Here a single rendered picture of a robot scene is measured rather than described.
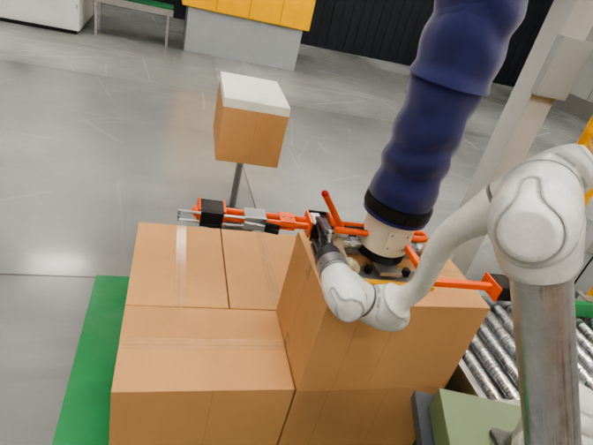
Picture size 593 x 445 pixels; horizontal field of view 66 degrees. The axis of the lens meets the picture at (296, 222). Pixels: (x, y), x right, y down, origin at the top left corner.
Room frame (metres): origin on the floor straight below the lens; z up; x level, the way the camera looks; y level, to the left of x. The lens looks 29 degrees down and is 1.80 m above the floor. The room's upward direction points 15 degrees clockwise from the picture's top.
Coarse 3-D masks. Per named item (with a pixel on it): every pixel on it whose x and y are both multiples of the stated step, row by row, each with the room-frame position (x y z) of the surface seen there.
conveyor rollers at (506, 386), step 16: (496, 320) 1.82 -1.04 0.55; (512, 320) 1.86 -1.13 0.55; (576, 320) 2.02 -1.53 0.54; (592, 320) 2.05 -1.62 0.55; (592, 336) 1.91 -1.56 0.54; (480, 352) 1.57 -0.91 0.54; (496, 352) 1.61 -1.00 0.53; (512, 352) 1.64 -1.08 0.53; (592, 352) 1.78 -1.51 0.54; (480, 368) 1.46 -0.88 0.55; (496, 368) 1.48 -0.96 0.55; (512, 368) 1.52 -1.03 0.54; (592, 368) 1.66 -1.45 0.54; (480, 384) 1.40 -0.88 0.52; (512, 384) 1.42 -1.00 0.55; (592, 384) 1.55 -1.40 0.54
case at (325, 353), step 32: (352, 256) 1.40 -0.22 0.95; (288, 288) 1.42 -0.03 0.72; (320, 288) 1.17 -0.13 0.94; (448, 288) 1.36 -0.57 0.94; (288, 320) 1.34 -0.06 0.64; (320, 320) 1.11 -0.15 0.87; (416, 320) 1.22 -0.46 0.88; (448, 320) 1.26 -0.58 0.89; (480, 320) 1.31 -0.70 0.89; (288, 352) 1.26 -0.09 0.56; (320, 352) 1.12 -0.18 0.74; (352, 352) 1.15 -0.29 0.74; (384, 352) 1.20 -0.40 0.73; (416, 352) 1.24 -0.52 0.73; (448, 352) 1.29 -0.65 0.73; (320, 384) 1.13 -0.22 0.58; (352, 384) 1.17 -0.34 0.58; (384, 384) 1.22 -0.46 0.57; (416, 384) 1.26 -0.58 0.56
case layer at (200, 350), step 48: (144, 240) 1.73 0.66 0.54; (192, 240) 1.83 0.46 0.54; (240, 240) 1.93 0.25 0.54; (288, 240) 2.05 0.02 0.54; (144, 288) 1.41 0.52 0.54; (192, 288) 1.49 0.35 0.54; (240, 288) 1.57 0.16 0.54; (144, 336) 1.17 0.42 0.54; (192, 336) 1.23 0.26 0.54; (240, 336) 1.29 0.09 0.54; (144, 384) 0.98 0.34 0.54; (192, 384) 1.03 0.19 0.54; (240, 384) 1.08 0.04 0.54; (288, 384) 1.13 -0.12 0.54; (144, 432) 0.96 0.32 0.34; (192, 432) 1.01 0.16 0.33; (240, 432) 1.06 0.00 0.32; (288, 432) 1.12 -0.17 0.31; (336, 432) 1.19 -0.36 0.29; (384, 432) 1.26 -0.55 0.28
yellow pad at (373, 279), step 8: (368, 264) 1.30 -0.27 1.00; (360, 272) 1.28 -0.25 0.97; (368, 272) 1.28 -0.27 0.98; (376, 272) 1.30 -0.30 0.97; (408, 272) 1.32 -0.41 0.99; (368, 280) 1.25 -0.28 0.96; (376, 280) 1.27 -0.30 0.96; (384, 280) 1.27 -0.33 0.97; (392, 280) 1.28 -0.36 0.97; (400, 280) 1.30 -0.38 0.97; (408, 280) 1.31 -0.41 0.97; (432, 288) 1.32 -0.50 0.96
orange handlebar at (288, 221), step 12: (276, 216) 1.29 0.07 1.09; (288, 216) 1.29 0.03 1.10; (300, 216) 1.32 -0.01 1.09; (288, 228) 1.27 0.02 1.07; (300, 228) 1.27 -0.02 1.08; (336, 228) 1.32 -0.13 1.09; (348, 228) 1.34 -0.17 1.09; (420, 240) 1.41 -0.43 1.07; (408, 252) 1.30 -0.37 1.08; (468, 288) 1.20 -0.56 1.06; (480, 288) 1.22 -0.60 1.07
